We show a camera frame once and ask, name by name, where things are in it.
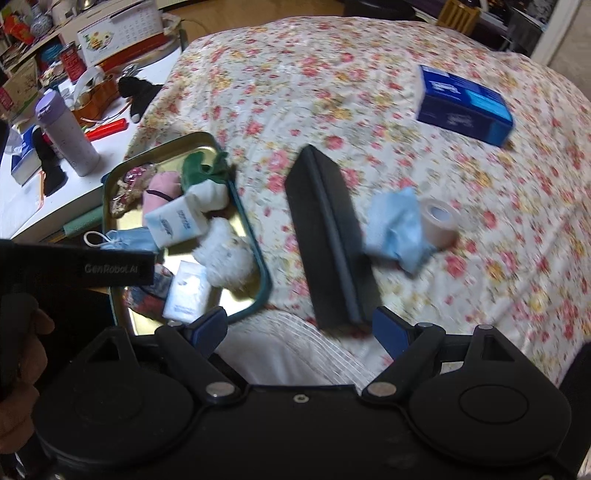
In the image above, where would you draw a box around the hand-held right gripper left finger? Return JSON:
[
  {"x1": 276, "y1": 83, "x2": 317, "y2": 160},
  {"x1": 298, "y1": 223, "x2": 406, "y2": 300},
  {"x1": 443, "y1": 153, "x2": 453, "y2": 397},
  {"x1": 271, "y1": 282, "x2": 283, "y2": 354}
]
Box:
[{"x1": 95, "y1": 307, "x2": 243, "y2": 402}]

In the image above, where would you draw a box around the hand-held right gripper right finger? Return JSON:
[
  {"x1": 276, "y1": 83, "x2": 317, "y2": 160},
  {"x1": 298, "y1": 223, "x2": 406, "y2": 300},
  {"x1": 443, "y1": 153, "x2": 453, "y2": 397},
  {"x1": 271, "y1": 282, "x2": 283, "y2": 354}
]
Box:
[{"x1": 362, "y1": 305, "x2": 532, "y2": 402}]

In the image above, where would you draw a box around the green-rimmed metal tray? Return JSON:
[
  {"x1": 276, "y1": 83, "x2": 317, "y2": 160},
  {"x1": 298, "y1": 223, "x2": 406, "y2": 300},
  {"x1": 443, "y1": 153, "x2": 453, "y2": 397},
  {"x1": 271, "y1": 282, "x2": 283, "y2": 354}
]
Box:
[{"x1": 100, "y1": 131, "x2": 273, "y2": 340}]

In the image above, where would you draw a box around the white plush bear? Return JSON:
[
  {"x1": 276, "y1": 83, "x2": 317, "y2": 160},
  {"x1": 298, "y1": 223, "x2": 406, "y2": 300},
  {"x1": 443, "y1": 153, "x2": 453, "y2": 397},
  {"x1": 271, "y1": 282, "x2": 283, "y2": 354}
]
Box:
[{"x1": 191, "y1": 217, "x2": 257, "y2": 291}]

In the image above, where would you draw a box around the white tissue pack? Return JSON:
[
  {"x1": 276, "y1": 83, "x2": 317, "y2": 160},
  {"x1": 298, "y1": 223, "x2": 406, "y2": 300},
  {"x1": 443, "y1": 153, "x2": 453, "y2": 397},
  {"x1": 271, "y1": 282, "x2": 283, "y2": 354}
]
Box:
[
  {"x1": 143, "y1": 191, "x2": 211, "y2": 252},
  {"x1": 161, "y1": 261, "x2": 213, "y2": 324}
]

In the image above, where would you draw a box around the black case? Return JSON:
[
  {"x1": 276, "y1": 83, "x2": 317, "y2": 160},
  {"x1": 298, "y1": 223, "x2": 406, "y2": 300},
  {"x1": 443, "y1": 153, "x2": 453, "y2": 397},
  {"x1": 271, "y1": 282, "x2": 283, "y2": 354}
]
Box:
[{"x1": 284, "y1": 144, "x2": 376, "y2": 330}]

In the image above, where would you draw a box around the green and white plush toy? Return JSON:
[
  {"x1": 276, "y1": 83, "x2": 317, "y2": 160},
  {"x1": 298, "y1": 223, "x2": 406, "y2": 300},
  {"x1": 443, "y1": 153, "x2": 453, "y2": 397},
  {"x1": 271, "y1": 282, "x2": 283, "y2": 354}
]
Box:
[{"x1": 179, "y1": 150, "x2": 234, "y2": 214}]

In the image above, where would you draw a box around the person's left hand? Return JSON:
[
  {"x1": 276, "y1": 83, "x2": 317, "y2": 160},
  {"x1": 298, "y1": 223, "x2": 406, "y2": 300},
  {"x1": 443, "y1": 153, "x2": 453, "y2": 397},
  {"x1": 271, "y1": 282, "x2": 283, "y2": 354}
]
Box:
[{"x1": 0, "y1": 307, "x2": 56, "y2": 462}]

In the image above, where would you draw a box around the green foam bar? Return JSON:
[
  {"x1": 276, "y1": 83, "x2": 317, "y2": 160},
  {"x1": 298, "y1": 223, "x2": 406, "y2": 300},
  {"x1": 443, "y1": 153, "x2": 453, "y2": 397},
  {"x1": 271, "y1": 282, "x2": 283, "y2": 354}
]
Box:
[{"x1": 62, "y1": 205, "x2": 102, "y2": 238}]

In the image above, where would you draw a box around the red patterned cloth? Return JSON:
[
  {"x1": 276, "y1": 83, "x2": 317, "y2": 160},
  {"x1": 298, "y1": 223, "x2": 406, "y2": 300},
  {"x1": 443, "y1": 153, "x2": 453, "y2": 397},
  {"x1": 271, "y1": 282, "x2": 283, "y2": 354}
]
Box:
[{"x1": 124, "y1": 263, "x2": 178, "y2": 321}]

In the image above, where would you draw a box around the white ribbed cloth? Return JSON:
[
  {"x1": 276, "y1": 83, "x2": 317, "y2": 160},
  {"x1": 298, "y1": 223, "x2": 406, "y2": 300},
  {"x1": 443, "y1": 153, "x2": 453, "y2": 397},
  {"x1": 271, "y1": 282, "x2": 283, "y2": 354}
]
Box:
[{"x1": 212, "y1": 309, "x2": 393, "y2": 386}]

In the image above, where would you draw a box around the blue face mask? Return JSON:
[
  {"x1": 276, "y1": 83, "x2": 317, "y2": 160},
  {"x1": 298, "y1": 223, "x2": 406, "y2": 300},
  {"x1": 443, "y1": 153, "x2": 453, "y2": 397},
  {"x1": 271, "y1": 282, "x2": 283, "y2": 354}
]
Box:
[
  {"x1": 365, "y1": 187, "x2": 437, "y2": 278},
  {"x1": 84, "y1": 228, "x2": 160, "y2": 254}
]

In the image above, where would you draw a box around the black cloth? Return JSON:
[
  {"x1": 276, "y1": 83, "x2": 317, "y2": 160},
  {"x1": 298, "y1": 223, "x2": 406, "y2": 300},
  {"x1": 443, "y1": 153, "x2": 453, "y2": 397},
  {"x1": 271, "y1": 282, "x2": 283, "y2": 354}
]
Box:
[{"x1": 32, "y1": 129, "x2": 68, "y2": 197}]

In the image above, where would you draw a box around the small blue tissue box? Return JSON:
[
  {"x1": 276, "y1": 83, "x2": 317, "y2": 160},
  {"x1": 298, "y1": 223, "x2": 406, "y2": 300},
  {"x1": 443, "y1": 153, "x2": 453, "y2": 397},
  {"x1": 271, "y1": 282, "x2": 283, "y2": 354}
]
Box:
[{"x1": 10, "y1": 124, "x2": 47, "y2": 185}]

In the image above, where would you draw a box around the sequined pouch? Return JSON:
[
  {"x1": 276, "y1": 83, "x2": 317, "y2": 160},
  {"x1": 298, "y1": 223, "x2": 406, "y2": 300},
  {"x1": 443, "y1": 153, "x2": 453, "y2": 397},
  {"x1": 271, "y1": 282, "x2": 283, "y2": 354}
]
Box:
[{"x1": 108, "y1": 166, "x2": 158, "y2": 217}]

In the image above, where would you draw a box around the beige tape roll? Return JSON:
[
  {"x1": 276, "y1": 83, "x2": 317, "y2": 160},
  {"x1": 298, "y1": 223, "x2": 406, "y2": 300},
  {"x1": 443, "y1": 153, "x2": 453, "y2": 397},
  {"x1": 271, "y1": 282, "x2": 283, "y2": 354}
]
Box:
[{"x1": 420, "y1": 198, "x2": 460, "y2": 250}]

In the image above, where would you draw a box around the pink plush toy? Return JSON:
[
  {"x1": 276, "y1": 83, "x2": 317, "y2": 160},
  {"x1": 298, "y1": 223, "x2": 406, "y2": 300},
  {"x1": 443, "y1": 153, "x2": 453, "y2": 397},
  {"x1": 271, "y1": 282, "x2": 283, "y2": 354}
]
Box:
[{"x1": 142, "y1": 172, "x2": 185, "y2": 217}]

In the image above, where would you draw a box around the purple and white bottle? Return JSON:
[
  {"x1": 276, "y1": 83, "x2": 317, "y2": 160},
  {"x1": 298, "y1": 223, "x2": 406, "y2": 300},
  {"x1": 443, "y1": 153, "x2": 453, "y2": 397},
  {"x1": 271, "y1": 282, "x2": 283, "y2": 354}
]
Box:
[{"x1": 36, "y1": 90, "x2": 101, "y2": 177}]

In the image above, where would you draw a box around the green and white box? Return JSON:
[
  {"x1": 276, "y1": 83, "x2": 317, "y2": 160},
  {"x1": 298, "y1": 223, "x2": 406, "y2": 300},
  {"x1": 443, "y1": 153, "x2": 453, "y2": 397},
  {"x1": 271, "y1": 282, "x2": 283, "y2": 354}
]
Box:
[{"x1": 0, "y1": 60, "x2": 40, "y2": 121}]

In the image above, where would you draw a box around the black glove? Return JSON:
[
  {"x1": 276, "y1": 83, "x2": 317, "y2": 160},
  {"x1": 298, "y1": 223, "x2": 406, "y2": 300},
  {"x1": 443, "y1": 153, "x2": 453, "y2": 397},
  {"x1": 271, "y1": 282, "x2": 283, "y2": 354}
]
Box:
[{"x1": 117, "y1": 74, "x2": 164, "y2": 123}]

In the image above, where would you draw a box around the red can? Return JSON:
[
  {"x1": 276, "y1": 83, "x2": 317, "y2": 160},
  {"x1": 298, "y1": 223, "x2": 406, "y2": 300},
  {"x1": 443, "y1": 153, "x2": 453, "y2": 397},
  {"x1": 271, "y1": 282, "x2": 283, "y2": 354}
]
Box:
[{"x1": 61, "y1": 41, "x2": 86, "y2": 84}]

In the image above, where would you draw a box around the floral bedsheet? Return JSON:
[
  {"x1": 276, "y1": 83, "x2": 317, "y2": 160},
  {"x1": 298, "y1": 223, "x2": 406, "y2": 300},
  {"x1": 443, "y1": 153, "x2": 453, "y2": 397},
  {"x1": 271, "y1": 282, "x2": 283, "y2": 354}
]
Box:
[{"x1": 124, "y1": 16, "x2": 591, "y2": 388}]

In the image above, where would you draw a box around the desk calendar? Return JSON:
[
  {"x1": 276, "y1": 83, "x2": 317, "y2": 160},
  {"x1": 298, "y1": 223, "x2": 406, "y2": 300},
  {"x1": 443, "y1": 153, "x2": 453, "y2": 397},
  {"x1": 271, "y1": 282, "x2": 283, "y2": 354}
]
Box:
[{"x1": 76, "y1": 0, "x2": 162, "y2": 65}]

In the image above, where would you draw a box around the blue and white jar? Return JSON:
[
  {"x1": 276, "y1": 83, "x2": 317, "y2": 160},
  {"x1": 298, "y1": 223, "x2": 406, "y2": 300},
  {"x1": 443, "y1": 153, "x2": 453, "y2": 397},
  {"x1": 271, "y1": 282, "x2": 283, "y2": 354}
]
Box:
[{"x1": 28, "y1": 4, "x2": 54, "y2": 35}]

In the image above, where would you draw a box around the wooden chair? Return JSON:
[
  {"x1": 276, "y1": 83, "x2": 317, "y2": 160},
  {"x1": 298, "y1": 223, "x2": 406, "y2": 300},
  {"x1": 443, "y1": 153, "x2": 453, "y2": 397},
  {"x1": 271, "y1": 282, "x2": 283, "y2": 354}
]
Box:
[{"x1": 436, "y1": 0, "x2": 481, "y2": 38}]

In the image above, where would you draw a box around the copper container with white handle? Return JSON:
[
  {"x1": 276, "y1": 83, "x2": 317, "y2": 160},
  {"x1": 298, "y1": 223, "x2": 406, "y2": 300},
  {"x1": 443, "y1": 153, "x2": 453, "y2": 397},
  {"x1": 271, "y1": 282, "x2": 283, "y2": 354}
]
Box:
[{"x1": 69, "y1": 67, "x2": 123, "y2": 123}]

